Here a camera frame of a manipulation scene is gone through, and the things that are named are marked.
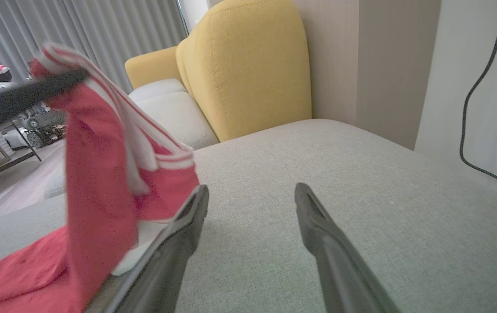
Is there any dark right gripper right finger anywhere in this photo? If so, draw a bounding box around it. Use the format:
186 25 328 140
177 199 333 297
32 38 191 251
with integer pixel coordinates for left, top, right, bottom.
294 182 402 313

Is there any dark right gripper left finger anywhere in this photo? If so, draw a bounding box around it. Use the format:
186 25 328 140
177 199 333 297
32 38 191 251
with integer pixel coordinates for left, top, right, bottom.
105 184 210 313

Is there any red Bulls 23 jersey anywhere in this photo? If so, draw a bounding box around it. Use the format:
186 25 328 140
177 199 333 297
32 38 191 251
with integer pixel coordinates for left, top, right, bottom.
0 42 200 313

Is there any toy figure with santa hat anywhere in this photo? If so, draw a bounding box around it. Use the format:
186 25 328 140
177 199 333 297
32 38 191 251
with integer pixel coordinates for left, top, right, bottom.
0 64 16 90

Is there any grey tracked toy vehicle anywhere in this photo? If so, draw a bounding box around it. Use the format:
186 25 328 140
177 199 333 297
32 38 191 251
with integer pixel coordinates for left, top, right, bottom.
16 102 67 148

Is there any grey pleated curtain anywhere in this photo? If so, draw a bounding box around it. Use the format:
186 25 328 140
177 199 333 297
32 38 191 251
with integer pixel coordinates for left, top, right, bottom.
0 0 188 98

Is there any grey sofa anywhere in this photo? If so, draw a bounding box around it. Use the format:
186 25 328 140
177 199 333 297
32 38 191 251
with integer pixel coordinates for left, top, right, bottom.
0 118 497 313

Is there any yellow sofa armrest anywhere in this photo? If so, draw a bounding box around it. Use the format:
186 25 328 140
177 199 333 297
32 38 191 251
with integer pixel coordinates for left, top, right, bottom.
125 46 183 90

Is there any light grey sofa seat cushion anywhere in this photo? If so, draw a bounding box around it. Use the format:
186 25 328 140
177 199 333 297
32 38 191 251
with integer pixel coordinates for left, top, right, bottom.
43 78 220 200

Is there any yellow sofa back cushion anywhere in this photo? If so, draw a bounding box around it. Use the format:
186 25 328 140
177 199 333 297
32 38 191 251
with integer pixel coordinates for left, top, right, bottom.
176 0 313 143

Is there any black frame side table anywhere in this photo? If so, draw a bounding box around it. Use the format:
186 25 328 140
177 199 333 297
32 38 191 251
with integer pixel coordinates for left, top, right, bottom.
0 122 43 207

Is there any thin black wall cable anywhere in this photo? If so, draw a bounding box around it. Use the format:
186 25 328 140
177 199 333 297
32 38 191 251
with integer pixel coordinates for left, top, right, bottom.
460 0 497 193

